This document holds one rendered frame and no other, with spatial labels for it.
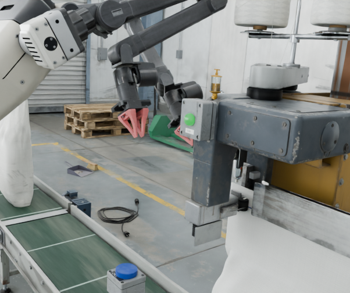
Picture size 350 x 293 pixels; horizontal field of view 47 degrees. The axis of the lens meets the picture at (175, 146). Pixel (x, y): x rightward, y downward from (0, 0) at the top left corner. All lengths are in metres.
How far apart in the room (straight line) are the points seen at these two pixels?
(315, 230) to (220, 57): 7.39
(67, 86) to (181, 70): 2.51
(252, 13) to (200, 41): 7.49
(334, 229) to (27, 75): 0.91
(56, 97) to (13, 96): 7.66
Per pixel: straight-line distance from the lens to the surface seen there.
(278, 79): 1.03
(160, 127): 6.65
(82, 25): 1.14
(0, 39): 1.24
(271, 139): 0.85
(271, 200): 1.08
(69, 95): 9.02
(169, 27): 1.27
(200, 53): 8.72
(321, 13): 1.12
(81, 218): 2.62
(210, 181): 0.99
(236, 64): 7.96
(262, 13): 1.25
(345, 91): 1.32
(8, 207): 2.86
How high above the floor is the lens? 1.44
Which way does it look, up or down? 13 degrees down
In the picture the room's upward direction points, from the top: 4 degrees clockwise
